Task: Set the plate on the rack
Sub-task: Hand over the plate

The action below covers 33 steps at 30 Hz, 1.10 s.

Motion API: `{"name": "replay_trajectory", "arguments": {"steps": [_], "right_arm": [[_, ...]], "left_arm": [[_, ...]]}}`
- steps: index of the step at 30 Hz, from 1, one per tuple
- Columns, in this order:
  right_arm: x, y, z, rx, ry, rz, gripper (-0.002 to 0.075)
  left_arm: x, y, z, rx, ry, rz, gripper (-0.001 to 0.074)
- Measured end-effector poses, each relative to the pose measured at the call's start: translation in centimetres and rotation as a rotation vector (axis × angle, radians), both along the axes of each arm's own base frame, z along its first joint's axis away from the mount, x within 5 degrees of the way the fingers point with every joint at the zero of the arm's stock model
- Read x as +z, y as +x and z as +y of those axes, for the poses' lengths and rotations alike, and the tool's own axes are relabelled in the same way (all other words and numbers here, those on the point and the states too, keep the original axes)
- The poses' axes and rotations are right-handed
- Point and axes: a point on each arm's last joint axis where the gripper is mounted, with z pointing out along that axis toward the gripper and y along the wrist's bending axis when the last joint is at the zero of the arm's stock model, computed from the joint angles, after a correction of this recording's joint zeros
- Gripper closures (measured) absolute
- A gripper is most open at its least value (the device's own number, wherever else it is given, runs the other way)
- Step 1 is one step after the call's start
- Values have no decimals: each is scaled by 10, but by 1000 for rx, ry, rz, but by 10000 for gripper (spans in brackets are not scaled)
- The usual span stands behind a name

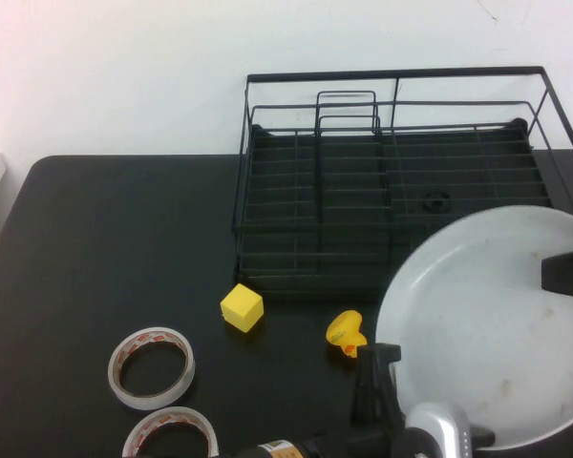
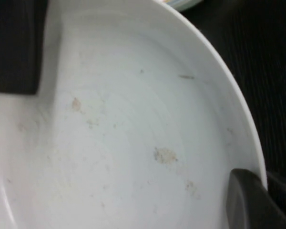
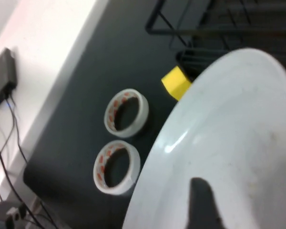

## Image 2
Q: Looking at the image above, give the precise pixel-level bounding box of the grey round plate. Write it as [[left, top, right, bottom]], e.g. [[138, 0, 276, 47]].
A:
[[0, 0, 267, 229]]

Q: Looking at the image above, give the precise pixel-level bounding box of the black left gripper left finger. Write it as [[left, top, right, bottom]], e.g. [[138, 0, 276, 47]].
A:
[[0, 0, 49, 95]]

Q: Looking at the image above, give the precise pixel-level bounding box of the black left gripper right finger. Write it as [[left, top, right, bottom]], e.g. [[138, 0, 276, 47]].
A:
[[225, 168, 286, 229]]

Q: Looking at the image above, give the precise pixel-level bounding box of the stack of white plates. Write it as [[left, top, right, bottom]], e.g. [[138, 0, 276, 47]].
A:
[[161, 0, 204, 11]]

